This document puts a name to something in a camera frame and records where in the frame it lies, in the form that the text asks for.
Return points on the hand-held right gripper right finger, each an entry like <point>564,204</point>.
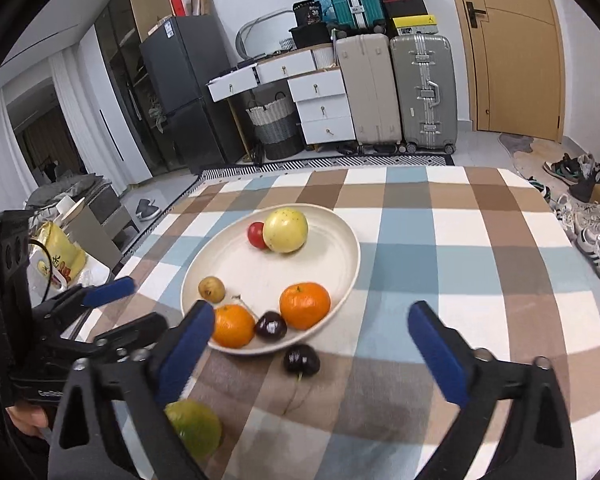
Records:
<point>437,355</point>

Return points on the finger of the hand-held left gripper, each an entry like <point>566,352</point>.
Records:
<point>110,291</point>
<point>125,332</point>

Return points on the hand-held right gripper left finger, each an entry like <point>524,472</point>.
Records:
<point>185,350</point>

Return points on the orange mandarin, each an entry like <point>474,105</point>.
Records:
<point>305,306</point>
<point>234,327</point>

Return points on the brown longan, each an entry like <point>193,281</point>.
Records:
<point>211,290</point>

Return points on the green mandarin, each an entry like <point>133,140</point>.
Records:
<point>195,430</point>

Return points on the dark red cherry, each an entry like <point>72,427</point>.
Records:
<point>271,327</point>
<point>301,360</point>

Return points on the cream round plate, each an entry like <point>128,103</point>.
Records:
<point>270,280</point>

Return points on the red tomato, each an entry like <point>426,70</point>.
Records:
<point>255,235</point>

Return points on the large yellow-green guava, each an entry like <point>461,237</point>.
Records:
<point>286,231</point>

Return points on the person's left hand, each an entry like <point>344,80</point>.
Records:
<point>27,422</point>

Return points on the yellow plastic bag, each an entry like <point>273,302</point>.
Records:
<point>60,260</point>

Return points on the grey cabinet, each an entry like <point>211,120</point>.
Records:
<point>105,230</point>

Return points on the checked tablecloth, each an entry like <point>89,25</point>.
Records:
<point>455,270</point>

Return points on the grey slippers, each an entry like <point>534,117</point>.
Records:
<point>147,210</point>

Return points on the grey cloth heap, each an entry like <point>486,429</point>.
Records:
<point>65,187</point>

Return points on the white wardrobe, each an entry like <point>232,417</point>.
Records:
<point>80,110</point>

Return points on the pile of loose sneakers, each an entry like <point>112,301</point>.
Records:
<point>590,230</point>

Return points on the black glass-door cabinet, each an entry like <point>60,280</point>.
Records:
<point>125,90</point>

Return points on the dark grey fridge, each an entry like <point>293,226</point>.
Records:
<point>190,95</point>

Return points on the beige grey door mat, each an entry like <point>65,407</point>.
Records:
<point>535,160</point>

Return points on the grey white woven basket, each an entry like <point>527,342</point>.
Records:
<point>275,127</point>

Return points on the silver suitcase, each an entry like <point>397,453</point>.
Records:
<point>425,90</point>

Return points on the beige suitcase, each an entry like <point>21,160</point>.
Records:
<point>370,95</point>

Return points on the white desk with drawers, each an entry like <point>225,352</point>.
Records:
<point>320,110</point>

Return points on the cardboard box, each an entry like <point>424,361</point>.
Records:
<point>147,7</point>

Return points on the grey oval hoop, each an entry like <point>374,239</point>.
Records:
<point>245,30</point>

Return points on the small white basket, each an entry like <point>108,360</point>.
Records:
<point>287,44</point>

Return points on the wooden door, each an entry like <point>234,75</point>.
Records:
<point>515,60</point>

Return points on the white ribbed bin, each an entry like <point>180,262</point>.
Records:
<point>324,57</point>

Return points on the black storage box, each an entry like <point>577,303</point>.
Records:
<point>310,35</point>

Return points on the yellow black shoe box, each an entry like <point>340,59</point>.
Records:
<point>415,25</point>

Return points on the black labelled bucket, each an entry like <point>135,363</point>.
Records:
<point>309,11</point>

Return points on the plain black shoe box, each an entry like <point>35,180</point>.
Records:
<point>405,9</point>

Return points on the blue plastic bag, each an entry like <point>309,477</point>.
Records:
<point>325,2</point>

